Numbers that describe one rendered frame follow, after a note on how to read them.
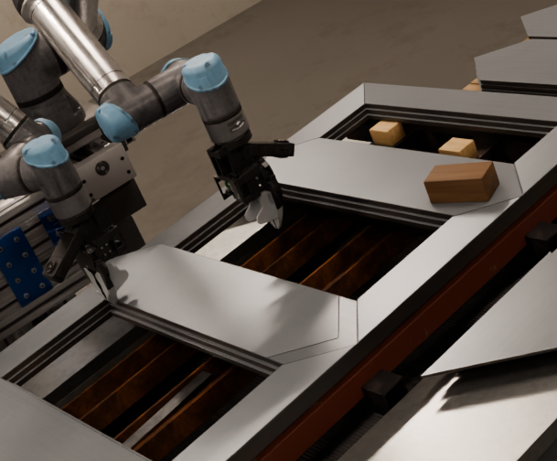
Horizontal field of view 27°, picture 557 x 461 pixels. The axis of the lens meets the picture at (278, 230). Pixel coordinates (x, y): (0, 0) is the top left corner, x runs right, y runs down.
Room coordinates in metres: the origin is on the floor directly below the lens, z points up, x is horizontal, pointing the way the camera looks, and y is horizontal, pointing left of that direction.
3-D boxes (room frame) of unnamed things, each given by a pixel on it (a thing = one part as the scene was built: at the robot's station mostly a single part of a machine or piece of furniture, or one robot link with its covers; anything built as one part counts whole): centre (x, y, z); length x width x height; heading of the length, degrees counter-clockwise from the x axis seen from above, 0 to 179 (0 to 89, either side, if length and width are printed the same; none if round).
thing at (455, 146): (2.15, -0.41, 0.79); 0.06 x 0.05 x 0.04; 31
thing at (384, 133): (2.38, -0.32, 0.79); 0.06 x 0.05 x 0.04; 31
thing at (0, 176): (2.10, 0.43, 1.15); 0.11 x 0.11 x 0.08; 64
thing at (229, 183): (1.95, 0.02, 1.05); 0.09 x 0.08 x 0.12; 121
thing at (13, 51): (2.63, 0.38, 1.20); 0.13 x 0.12 x 0.14; 109
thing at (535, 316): (1.52, -0.36, 0.77); 0.45 x 0.20 x 0.04; 121
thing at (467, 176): (1.87, -0.35, 0.87); 0.12 x 0.06 x 0.05; 49
